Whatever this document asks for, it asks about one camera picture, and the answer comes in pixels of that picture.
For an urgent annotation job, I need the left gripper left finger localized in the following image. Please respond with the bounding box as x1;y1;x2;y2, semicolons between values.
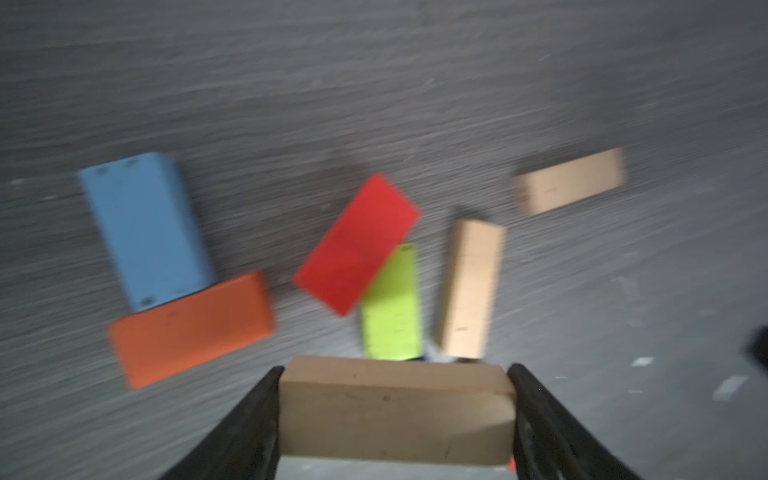
162;366;285;480

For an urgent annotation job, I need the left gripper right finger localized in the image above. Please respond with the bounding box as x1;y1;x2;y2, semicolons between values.
507;363;640;480

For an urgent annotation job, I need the natural wood block 29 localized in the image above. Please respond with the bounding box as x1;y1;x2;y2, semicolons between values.
278;356;516;467

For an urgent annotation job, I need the natural wood block 31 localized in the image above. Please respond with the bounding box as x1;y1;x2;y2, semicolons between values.
437;219;506;360

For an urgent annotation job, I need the natural wood block 58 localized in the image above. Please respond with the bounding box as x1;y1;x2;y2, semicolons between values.
515;148;627;216

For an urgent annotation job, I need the orange wood block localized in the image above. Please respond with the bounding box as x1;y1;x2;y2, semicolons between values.
109;271;275;389

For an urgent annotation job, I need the lime green wood block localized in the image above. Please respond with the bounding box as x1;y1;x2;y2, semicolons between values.
361;242;423;361

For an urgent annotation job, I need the light blue wood block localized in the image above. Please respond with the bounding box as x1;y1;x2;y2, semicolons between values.
78;152;217;313

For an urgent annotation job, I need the red arch wood block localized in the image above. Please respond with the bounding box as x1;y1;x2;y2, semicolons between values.
294;174;421;317

